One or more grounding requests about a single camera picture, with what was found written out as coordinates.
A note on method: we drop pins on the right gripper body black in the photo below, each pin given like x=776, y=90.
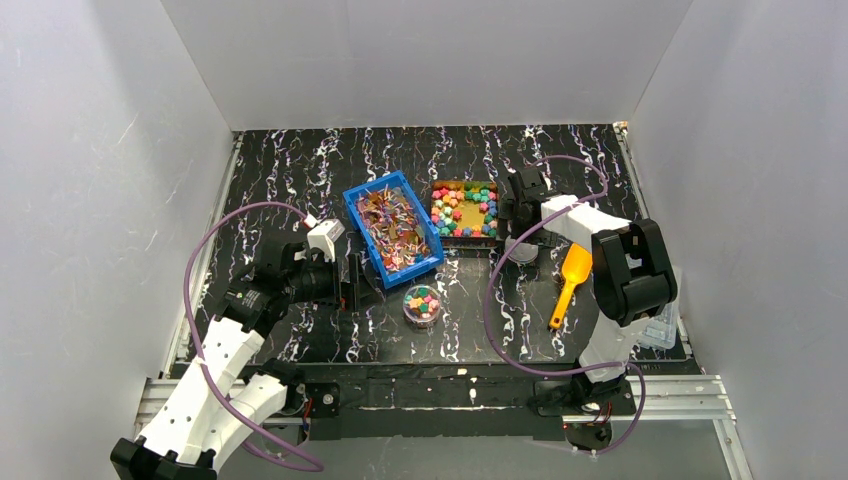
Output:
x=525, y=192

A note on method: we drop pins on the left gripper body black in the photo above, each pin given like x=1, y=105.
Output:
x=348, y=283

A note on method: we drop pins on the square tin of star candies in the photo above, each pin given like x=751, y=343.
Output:
x=465, y=213

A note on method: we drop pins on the clear round plastic jar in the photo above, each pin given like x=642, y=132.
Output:
x=422, y=306

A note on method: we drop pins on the blue plastic candy bin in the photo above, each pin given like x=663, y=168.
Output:
x=401, y=240

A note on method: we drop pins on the orange plastic scoop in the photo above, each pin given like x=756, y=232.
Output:
x=575, y=270

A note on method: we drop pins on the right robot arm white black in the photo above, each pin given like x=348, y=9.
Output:
x=627, y=262

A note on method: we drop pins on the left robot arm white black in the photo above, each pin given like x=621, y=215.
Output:
x=218, y=403

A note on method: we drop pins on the white round jar lid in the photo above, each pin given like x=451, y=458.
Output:
x=521, y=253

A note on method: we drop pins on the clear plastic compartment box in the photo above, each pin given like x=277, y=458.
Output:
x=661, y=332

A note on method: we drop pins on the aluminium frame rail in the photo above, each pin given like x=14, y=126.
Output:
x=480, y=400

